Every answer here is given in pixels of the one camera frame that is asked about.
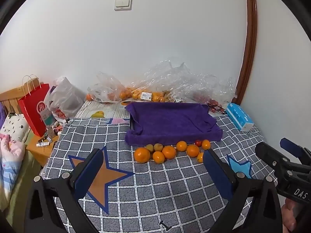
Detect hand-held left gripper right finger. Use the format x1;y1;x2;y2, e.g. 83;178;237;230
203;149;283;233

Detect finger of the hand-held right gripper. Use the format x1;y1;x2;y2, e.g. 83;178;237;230
255;141;291;173
279;138;311;165

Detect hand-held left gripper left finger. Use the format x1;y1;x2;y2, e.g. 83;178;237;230
27;148;105;233

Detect large orange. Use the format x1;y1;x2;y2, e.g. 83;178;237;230
134;147;151;163

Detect purple towel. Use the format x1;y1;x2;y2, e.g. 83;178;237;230
124;102;223;146

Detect person's right hand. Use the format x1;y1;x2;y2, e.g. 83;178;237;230
282;198;311;233

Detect blue tissue box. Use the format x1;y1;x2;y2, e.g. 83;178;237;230
225;102;254;131

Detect wooden nightstand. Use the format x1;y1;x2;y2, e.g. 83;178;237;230
25;135;60;168

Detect pile of small toiletries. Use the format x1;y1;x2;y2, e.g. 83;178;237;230
45;121;64;141

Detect grey checked star blanket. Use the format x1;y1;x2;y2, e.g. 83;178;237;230
39;114;277;233

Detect black eyeglasses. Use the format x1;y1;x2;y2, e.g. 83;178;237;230
208;103;226;114

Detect white printed mat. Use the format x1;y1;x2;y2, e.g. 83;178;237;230
74;97;219;127

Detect green bed sheet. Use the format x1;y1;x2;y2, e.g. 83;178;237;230
0;131;49;224

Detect bagged red cherry tomatoes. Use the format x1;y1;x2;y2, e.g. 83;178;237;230
192;90;224;113

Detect white plastic bag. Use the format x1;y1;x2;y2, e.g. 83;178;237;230
44;76;85;124

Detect pink and blue quilt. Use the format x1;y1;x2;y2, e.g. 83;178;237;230
0;133;26;209

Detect red paper bag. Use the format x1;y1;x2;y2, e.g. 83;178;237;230
18;75;52;137

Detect pile of bagged oranges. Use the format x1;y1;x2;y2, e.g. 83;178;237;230
107;86;170;103

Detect crumpled clear plastic bag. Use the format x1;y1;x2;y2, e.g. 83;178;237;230
170;73;237;107

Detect white spotted pillow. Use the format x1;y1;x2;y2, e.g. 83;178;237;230
0;113;31;142

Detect wooden headboard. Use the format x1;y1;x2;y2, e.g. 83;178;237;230
0;78;40;117

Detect brown wooden door frame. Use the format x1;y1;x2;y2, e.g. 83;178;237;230
231;0;258;105

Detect white light switch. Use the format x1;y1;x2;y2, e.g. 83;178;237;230
114;0;133;11

